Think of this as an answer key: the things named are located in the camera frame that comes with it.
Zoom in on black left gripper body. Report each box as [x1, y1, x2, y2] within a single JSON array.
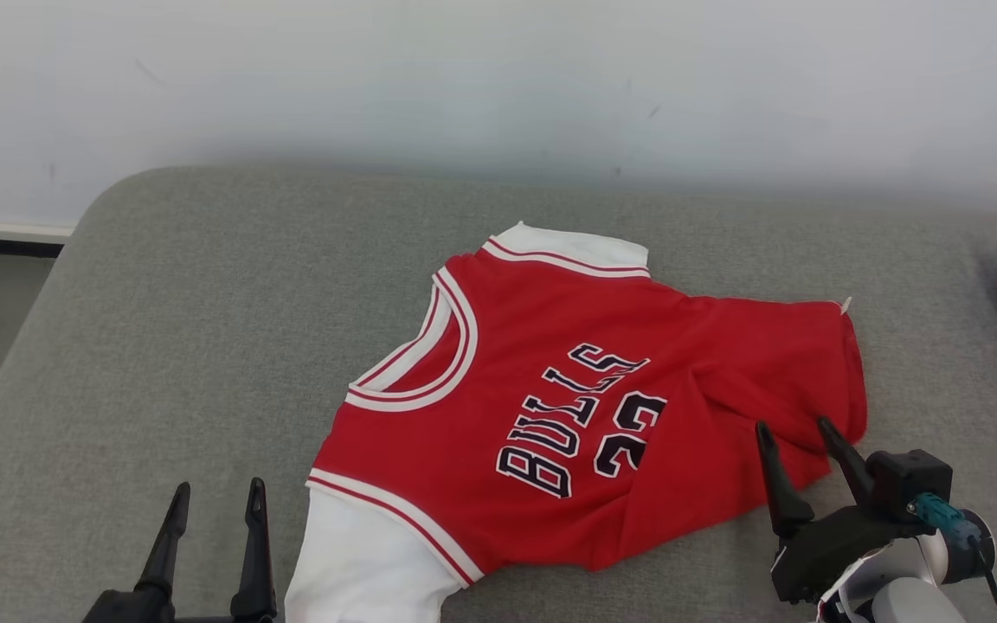
[[81, 589, 279, 623]]

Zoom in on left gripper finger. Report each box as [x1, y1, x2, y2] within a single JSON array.
[[230, 477, 278, 620], [136, 482, 192, 599]]

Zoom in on red jersey white sleeves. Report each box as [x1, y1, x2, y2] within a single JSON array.
[[285, 222, 869, 623]]

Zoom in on white baseboard strip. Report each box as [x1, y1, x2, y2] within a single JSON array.
[[0, 220, 77, 259]]

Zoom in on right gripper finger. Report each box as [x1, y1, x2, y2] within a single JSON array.
[[817, 416, 877, 512], [754, 421, 816, 540]]

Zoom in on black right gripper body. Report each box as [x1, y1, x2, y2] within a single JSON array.
[[769, 508, 916, 606]]

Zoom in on teal right cable connector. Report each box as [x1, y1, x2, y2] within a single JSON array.
[[907, 492, 972, 538]]

